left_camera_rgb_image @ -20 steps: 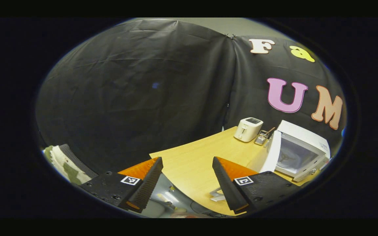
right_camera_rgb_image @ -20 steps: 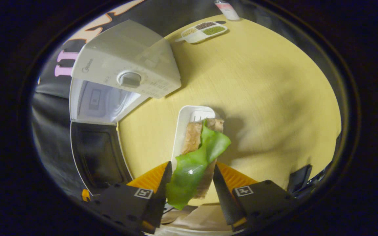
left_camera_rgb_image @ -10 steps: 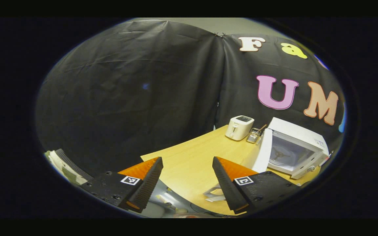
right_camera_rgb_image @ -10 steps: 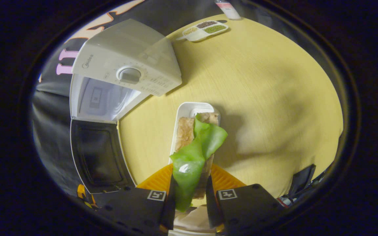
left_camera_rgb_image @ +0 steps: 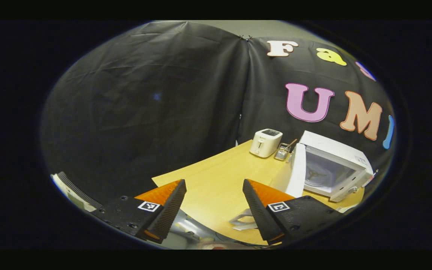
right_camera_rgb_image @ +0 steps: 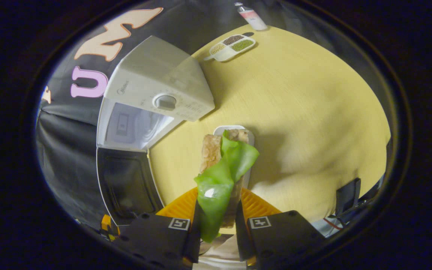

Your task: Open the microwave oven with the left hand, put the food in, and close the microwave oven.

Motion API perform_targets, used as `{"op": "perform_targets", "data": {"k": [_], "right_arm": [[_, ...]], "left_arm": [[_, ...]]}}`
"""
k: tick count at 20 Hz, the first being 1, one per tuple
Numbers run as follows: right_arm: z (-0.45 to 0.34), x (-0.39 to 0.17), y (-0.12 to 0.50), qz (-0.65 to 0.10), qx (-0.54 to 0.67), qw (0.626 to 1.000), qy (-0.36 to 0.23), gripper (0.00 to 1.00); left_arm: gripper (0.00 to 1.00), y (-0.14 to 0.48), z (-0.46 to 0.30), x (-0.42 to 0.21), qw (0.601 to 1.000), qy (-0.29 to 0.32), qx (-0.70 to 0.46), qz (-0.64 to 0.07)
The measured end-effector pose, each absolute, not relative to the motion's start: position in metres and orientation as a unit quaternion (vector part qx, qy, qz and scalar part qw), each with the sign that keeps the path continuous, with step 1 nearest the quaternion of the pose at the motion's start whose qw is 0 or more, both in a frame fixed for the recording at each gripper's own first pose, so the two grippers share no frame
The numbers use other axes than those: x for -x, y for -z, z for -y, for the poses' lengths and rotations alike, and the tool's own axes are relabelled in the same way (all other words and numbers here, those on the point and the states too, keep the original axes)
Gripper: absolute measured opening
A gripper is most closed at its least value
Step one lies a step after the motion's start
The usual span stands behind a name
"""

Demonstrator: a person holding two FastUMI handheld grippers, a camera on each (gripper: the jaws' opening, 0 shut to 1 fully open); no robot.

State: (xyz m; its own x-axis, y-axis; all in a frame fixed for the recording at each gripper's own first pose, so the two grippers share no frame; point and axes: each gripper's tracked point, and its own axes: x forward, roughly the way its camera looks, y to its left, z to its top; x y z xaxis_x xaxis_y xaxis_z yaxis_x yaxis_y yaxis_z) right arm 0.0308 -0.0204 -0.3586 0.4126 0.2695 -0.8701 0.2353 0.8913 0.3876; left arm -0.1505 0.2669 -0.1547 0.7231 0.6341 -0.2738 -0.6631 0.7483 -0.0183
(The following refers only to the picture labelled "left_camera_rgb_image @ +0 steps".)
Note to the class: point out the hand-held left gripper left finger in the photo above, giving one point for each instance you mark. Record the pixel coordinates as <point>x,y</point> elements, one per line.
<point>171,210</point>

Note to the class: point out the black backdrop cloth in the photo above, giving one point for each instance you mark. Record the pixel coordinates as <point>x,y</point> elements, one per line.
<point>144,105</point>

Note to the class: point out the white toaster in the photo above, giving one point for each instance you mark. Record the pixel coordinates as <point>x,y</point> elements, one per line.
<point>264,144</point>

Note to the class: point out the wooden stick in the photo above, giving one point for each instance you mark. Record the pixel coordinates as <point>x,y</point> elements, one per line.
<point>292,144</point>

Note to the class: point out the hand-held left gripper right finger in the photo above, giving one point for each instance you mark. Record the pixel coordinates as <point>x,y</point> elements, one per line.
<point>255,210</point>

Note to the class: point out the white microwave oven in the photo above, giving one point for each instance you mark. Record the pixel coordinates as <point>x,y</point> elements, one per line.
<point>298,174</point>

